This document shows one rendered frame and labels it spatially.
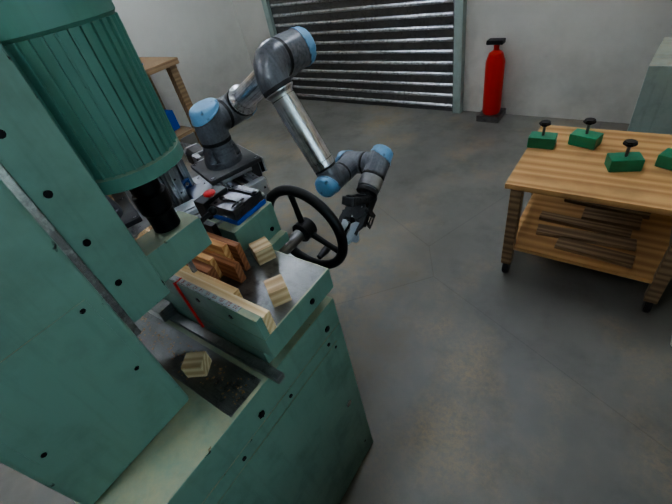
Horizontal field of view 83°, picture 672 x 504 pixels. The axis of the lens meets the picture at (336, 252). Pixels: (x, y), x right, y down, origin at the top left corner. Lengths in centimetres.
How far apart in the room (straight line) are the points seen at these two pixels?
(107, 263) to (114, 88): 26
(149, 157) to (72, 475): 50
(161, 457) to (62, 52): 65
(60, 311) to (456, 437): 131
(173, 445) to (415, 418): 100
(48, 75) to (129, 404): 50
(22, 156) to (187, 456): 53
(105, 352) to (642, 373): 173
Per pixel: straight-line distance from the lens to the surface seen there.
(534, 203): 224
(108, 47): 65
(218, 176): 153
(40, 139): 62
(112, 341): 69
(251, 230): 94
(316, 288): 80
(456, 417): 160
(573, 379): 176
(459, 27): 355
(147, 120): 67
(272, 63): 121
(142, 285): 72
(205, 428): 81
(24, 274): 60
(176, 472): 80
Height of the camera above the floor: 145
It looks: 40 degrees down
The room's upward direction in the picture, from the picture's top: 14 degrees counter-clockwise
